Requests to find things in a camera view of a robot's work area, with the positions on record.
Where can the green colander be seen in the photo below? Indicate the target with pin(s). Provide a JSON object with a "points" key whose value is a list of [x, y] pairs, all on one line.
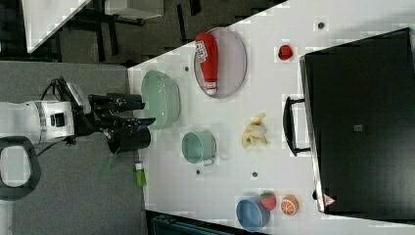
{"points": [[161, 96]]}

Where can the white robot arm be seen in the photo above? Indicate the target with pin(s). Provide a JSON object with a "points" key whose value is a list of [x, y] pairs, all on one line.
{"points": [[54, 121]]}

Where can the red ketchup bottle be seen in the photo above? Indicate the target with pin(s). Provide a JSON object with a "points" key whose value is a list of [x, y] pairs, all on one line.
{"points": [[207, 55]]}

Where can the grey round plate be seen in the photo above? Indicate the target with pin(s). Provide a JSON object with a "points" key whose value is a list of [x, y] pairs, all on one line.
{"points": [[232, 63]]}

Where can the black cup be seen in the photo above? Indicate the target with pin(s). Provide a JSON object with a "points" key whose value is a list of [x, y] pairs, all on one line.
{"points": [[127, 139]]}

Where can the toy orange half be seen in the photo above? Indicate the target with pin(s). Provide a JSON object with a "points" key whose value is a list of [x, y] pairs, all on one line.
{"points": [[290, 205]]}

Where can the black toaster oven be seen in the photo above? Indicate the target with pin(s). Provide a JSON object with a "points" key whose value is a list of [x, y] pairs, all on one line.
{"points": [[359, 109]]}

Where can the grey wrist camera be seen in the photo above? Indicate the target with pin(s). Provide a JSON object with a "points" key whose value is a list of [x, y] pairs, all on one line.
{"points": [[80, 98]]}

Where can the large toy strawberry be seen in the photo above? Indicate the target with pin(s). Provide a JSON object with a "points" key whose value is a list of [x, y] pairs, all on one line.
{"points": [[268, 200]]}

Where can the peeled toy banana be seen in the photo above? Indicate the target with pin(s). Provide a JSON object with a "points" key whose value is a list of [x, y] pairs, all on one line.
{"points": [[254, 132]]}

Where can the green bottle white cap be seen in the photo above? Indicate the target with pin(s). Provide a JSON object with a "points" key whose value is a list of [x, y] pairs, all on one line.
{"points": [[140, 174]]}

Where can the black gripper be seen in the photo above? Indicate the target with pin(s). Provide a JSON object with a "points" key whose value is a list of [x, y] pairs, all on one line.
{"points": [[95, 121]]}

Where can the blue cup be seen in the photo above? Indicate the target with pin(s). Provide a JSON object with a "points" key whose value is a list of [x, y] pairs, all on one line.
{"points": [[251, 214]]}

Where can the green slotted spatula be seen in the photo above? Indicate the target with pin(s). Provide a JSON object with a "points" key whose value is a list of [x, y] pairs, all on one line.
{"points": [[105, 168]]}

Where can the small red toy strawberry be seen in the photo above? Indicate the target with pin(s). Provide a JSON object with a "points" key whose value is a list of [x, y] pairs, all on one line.
{"points": [[285, 52]]}

